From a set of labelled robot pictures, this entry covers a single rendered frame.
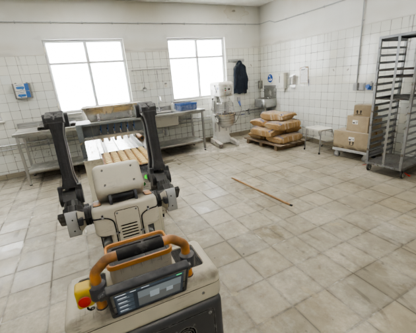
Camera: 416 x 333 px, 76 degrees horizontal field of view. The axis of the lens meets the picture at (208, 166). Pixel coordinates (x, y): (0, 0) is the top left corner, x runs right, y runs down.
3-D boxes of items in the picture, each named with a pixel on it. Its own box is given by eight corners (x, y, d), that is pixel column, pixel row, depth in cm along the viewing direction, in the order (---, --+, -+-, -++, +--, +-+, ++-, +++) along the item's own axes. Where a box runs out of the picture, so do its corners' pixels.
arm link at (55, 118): (37, 110, 114) (63, 108, 118) (42, 113, 127) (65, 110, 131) (61, 209, 122) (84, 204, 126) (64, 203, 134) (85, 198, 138)
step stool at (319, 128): (338, 150, 502) (340, 127, 488) (318, 154, 490) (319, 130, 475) (321, 146, 543) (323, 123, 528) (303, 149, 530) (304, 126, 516)
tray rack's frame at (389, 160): (387, 159, 426) (405, 36, 370) (425, 166, 383) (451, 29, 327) (363, 168, 398) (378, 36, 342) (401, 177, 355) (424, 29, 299)
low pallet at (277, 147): (243, 142, 625) (243, 137, 621) (270, 136, 660) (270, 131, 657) (280, 152, 524) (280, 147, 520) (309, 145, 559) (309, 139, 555)
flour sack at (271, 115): (258, 119, 591) (257, 111, 585) (271, 116, 611) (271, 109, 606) (283, 122, 532) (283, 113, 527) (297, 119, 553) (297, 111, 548)
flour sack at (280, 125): (278, 131, 521) (278, 123, 516) (263, 129, 555) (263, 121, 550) (303, 126, 556) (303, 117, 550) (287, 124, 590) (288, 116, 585)
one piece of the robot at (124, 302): (198, 292, 100) (204, 261, 86) (99, 332, 87) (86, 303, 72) (187, 265, 108) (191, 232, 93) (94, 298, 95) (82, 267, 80)
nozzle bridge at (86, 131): (83, 154, 280) (75, 121, 269) (151, 142, 307) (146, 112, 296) (83, 161, 251) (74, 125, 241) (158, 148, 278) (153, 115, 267)
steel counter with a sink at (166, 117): (27, 187, 446) (4, 113, 408) (32, 175, 506) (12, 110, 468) (208, 149, 583) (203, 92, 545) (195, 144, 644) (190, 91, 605)
